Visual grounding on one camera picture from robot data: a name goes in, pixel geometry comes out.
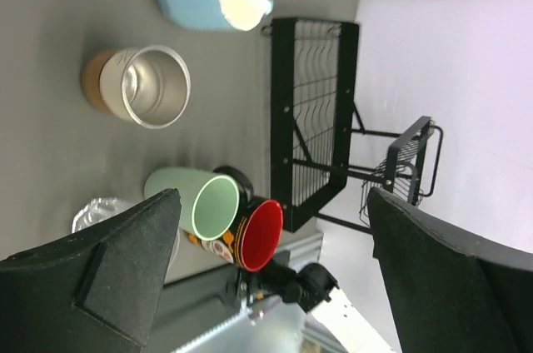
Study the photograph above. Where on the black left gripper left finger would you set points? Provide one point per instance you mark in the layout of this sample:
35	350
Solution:
96	290

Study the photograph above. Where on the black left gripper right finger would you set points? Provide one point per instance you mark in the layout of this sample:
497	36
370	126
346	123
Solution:
449	289

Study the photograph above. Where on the clear plastic glass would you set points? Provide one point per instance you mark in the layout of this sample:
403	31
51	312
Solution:
96	213

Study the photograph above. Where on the mint green cup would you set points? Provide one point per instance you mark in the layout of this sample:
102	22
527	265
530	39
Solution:
209	200

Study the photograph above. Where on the steel tumbler with cork base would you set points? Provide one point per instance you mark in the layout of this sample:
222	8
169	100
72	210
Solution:
150	86

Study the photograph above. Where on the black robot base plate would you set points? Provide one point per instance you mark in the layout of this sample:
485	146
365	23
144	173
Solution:
215	288

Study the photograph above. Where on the grey slotted cable duct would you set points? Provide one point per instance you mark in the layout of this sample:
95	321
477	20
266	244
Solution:
223	337

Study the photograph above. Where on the black wire dish rack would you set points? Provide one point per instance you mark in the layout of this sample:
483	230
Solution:
314	116

